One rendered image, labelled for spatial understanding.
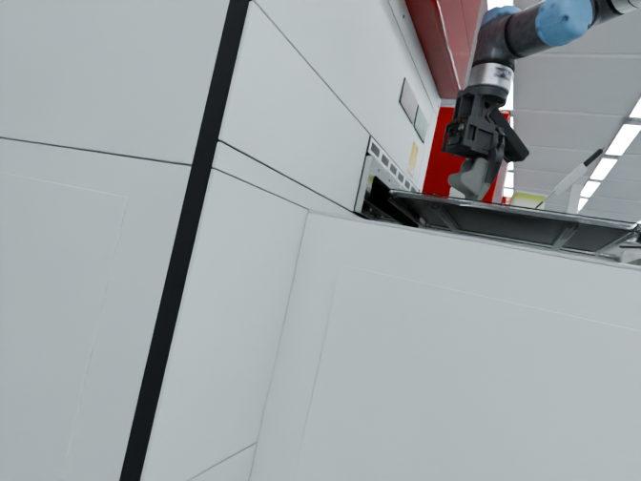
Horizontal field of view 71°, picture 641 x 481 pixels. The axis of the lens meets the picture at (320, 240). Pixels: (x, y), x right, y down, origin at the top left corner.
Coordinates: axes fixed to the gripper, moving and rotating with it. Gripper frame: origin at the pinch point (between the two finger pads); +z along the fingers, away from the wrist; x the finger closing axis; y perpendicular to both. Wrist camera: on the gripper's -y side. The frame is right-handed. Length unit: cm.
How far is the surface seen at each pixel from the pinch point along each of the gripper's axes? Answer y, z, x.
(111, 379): 52, 30, 26
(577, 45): -202, -183, -205
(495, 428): 14.8, 28.7, 32.6
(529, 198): -30.0, -10.0, -21.6
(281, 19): 44, -7, 26
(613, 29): -203, -183, -175
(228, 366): 41, 29, 23
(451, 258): 20.4, 12.4, 27.3
